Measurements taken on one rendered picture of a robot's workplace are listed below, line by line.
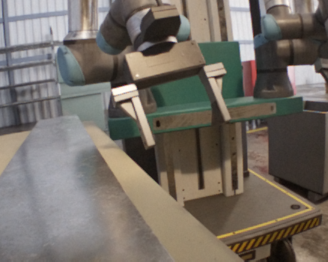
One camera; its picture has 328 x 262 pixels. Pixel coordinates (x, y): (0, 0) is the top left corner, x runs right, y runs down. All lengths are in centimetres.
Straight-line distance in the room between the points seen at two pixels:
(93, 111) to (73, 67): 436
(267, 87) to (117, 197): 82
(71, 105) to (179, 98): 416
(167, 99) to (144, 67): 53
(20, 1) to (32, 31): 107
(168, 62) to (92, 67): 34
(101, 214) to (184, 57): 34
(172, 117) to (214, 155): 39
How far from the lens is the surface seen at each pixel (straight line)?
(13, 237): 20
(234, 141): 112
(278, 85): 98
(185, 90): 99
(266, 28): 80
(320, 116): 168
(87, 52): 76
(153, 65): 46
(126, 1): 53
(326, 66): 64
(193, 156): 112
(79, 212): 21
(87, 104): 507
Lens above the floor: 82
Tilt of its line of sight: 10 degrees down
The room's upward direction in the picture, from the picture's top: 6 degrees counter-clockwise
